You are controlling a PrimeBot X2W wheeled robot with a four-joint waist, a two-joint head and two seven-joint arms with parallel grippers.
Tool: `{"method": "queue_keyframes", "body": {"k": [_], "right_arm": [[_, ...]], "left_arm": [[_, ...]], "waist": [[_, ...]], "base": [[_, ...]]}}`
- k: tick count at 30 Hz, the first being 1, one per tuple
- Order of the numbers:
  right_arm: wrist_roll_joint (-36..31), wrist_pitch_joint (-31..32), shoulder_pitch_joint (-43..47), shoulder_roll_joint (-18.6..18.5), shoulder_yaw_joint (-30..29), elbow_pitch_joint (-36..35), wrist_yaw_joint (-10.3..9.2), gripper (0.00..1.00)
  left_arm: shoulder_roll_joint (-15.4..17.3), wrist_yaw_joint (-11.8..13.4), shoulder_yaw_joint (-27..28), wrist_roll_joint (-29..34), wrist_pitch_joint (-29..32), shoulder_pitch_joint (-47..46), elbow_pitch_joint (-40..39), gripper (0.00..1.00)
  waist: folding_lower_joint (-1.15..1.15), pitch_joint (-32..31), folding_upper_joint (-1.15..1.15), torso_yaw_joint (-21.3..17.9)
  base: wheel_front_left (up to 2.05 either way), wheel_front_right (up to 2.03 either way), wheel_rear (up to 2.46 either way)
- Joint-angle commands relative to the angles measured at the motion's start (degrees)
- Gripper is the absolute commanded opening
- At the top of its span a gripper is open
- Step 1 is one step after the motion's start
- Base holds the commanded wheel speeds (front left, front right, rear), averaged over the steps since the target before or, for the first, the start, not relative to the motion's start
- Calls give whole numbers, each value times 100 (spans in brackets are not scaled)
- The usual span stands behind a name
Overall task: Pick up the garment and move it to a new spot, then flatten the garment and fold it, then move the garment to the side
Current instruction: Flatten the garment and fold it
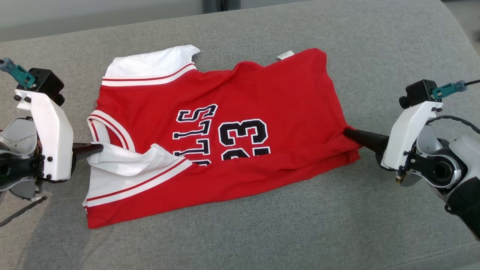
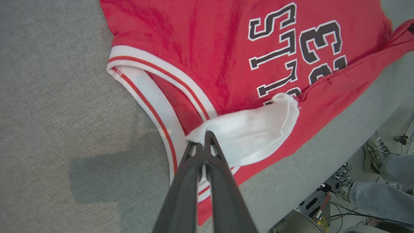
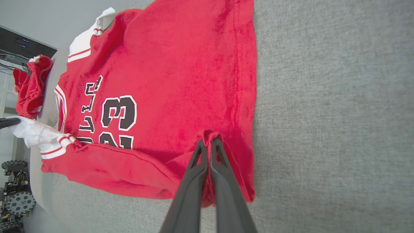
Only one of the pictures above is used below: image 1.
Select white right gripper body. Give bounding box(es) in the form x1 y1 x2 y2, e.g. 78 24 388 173
375 100 444 172

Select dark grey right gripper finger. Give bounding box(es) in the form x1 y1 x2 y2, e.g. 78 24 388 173
343 128 390 154

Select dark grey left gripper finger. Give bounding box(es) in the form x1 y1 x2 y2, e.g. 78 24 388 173
73 142 104 161

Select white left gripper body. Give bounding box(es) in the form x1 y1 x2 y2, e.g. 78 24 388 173
14 89 77 183

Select red basketball jersey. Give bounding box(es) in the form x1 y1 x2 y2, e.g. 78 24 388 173
82 44 363 229

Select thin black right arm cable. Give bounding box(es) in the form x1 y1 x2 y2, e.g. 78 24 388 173
426 78 480 135

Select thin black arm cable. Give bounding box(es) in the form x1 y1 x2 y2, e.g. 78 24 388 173
0 196 48 227
426 78 480 135

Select teal right camera connector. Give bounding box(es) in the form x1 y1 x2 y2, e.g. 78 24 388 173
431 81 467 100

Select teal camera connector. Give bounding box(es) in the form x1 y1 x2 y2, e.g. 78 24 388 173
431 81 467 100
0 58 36 89

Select teal left camera connector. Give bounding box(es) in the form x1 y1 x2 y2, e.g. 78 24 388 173
0 58 36 89

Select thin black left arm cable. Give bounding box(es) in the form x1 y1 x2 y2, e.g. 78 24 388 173
0 196 48 227

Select grey metal partition post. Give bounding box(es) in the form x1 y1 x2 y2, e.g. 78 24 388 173
202 0 240 11

